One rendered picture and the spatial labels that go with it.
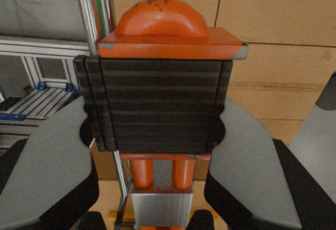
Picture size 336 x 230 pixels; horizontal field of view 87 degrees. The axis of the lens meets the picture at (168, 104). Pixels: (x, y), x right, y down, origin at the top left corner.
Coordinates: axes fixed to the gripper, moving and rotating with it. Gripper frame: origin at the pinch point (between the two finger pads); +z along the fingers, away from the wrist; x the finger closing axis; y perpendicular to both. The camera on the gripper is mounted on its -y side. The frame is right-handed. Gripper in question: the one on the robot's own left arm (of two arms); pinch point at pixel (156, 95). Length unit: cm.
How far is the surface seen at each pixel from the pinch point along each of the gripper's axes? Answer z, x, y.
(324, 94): 117, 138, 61
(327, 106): 117, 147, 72
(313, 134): 121, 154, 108
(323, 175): 122, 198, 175
